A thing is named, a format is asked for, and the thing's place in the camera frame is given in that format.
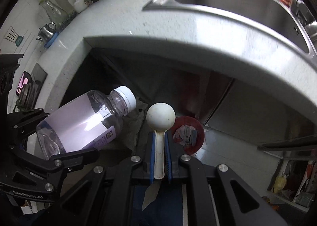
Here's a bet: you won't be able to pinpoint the white small teapot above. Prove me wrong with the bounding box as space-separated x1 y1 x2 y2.
73 0 88 13

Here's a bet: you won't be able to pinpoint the red plastic trash bucket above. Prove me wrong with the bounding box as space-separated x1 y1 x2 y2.
171 116 205 155

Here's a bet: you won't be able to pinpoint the small steel teapot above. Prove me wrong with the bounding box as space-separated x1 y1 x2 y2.
36 22 56 44

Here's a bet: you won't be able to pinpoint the stainless steel sink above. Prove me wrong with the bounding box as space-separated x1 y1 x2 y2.
143 0 316 64

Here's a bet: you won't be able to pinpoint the clear pink liquid bottle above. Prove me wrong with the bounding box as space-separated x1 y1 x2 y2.
36 85 137 160

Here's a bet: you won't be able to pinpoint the person blue trousers legs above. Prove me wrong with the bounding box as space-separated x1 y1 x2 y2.
131 183 184 225

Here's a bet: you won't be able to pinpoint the white plastic spoon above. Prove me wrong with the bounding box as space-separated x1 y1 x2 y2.
146 103 176 180

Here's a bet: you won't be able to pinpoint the glass carafe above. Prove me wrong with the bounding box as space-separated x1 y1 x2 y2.
39 0 68 29

